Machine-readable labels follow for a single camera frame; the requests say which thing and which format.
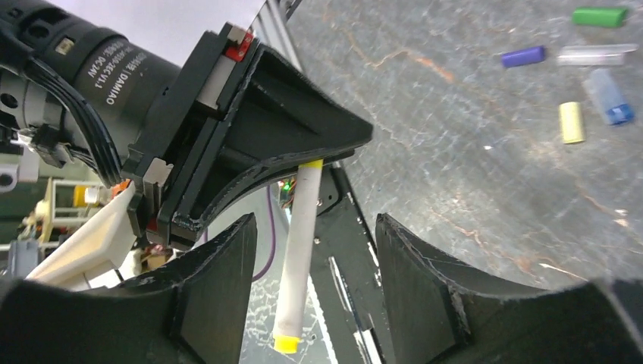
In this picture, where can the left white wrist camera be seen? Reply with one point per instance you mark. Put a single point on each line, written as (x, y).
(98, 246)

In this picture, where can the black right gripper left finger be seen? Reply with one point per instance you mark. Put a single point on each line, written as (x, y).
(194, 307)

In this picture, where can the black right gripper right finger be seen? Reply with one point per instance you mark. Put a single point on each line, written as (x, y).
(443, 310)

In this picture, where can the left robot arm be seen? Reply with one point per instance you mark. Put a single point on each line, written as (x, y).
(76, 91)

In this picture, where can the pale yellow pen cap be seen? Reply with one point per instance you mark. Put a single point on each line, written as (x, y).
(571, 123)

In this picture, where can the white marker pale yellow cap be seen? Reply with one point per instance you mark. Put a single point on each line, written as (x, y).
(288, 320)

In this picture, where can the purple pen cap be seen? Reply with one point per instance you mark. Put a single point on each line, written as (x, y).
(522, 57)

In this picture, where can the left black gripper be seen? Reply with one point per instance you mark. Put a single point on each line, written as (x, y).
(279, 120)

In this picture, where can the green pen cap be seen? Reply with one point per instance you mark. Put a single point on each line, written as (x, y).
(610, 17)

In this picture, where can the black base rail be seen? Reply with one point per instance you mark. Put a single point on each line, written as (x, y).
(346, 276)

